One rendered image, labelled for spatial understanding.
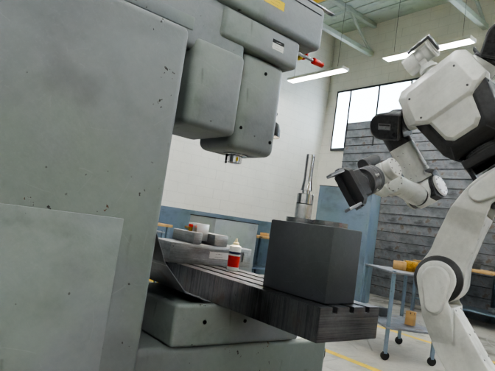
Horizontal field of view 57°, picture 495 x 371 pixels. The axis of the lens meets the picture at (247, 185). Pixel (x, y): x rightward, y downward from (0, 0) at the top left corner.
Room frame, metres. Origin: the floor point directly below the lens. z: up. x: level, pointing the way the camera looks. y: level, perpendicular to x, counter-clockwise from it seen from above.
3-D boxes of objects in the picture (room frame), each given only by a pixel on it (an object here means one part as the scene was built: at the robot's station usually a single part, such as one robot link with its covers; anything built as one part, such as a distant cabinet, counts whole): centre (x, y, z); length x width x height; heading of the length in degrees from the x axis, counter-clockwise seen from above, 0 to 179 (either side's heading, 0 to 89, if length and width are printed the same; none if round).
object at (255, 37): (1.53, 0.09, 1.68); 0.34 x 0.24 x 0.10; 129
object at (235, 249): (1.58, 0.01, 0.97); 0.04 x 0.04 x 0.11
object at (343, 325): (1.60, 0.10, 0.88); 1.24 x 0.23 x 0.08; 39
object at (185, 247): (1.69, 0.13, 0.97); 0.35 x 0.15 x 0.11; 128
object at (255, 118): (1.55, 0.06, 1.47); 0.21 x 0.19 x 0.32; 39
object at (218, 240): (1.71, 0.11, 1.01); 0.15 x 0.06 x 0.04; 38
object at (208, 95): (1.43, 0.21, 1.47); 0.24 x 0.19 x 0.26; 39
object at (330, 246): (1.23, -0.20, 1.02); 0.22 x 0.12 x 0.20; 41
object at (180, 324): (1.55, 0.06, 0.78); 0.50 x 0.35 x 0.12; 129
